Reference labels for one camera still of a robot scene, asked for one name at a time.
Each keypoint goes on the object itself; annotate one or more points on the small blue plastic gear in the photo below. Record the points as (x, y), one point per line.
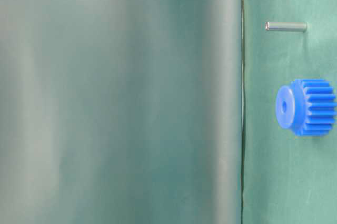
(306, 107)

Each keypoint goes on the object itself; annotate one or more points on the green cloth mat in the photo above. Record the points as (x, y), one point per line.
(287, 178)

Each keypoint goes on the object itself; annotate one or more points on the small silver metal shaft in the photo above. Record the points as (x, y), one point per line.
(286, 26)

